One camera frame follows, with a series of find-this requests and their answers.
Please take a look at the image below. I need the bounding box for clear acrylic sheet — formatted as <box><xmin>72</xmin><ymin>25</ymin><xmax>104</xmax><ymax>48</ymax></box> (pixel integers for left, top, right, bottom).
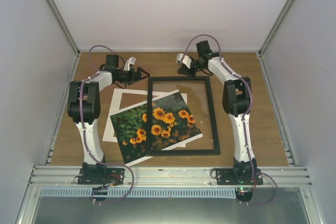
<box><xmin>150</xmin><ymin>81</ymin><xmax>213</xmax><ymax>150</ymax></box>

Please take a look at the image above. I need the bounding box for sunflower photo print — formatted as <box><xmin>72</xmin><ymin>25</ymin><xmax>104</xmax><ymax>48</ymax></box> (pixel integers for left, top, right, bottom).
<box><xmin>110</xmin><ymin>90</ymin><xmax>203</xmax><ymax>166</ymax></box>

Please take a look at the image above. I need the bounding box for black picture frame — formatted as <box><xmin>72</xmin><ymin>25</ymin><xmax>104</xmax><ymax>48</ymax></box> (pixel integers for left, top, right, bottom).
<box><xmin>146</xmin><ymin>76</ymin><xmax>221</xmax><ymax>156</ymax></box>

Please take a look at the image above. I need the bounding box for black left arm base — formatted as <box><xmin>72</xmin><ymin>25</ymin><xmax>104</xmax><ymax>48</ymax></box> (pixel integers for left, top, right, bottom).
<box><xmin>73</xmin><ymin>165</ymin><xmax>125</xmax><ymax>186</ymax></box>

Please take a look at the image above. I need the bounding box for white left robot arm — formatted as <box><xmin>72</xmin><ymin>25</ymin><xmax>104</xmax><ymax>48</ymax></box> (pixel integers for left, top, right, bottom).
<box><xmin>67</xmin><ymin>54</ymin><xmax>150</xmax><ymax>184</ymax></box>

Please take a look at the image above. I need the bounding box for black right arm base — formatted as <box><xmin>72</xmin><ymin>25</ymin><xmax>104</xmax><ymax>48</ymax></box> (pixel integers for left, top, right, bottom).
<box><xmin>209</xmin><ymin>168</ymin><xmax>264</xmax><ymax>186</ymax></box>

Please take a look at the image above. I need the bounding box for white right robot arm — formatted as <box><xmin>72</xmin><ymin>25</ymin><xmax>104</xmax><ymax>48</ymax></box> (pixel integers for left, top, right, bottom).
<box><xmin>176</xmin><ymin>40</ymin><xmax>257</xmax><ymax>185</ymax></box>

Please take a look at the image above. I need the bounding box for white photo mat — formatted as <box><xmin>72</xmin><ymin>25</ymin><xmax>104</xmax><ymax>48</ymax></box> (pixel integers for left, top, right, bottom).
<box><xmin>102</xmin><ymin>89</ymin><xmax>193</xmax><ymax>147</ymax></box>

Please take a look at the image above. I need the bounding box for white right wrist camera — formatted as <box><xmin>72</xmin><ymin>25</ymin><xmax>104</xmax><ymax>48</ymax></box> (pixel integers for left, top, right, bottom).
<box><xmin>176</xmin><ymin>53</ymin><xmax>193</xmax><ymax>69</ymax></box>

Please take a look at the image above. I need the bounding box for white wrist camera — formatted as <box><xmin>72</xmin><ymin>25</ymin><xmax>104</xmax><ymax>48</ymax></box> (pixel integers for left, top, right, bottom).
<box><xmin>176</xmin><ymin>53</ymin><xmax>193</xmax><ymax>69</ymax></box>
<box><xmin>123</xmin><ymin>57</ymin><xmax>136</xmax><ymax>71</ymax></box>

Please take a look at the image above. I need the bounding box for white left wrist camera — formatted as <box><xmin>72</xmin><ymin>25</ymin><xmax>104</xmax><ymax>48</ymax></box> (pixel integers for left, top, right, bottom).
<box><xmin>123</xmin><ymin>57</ymin><xmax>136</xmax><ymax>71</ymax></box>

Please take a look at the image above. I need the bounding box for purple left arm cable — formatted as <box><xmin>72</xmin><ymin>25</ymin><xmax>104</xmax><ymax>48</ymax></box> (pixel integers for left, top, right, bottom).
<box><xmin>78</xmin><ymin>45</ymin><xmax>134</xmax><ymax>205</ymax></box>

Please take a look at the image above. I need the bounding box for aluminium enclosure frame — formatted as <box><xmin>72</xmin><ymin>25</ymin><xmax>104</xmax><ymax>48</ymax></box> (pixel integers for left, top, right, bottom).
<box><xmin>15</xmin><ymin>0</ymin><xmax>336</xmax><ymax>224</ymax></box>

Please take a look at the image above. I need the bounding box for grey slotted cable duct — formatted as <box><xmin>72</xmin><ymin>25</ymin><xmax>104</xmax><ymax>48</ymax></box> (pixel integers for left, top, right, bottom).
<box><xmin>40</xmin><ymin>187</ymin><xmax>236</xmax><ymax>199</ymax></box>

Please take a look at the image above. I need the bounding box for aluminium mounting rail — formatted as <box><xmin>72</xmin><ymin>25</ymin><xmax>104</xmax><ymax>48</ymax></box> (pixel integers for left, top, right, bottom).
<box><xmin>29</xmin><ymin>166</ymin><xmax>312</xmax><ymax>187</ymax></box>

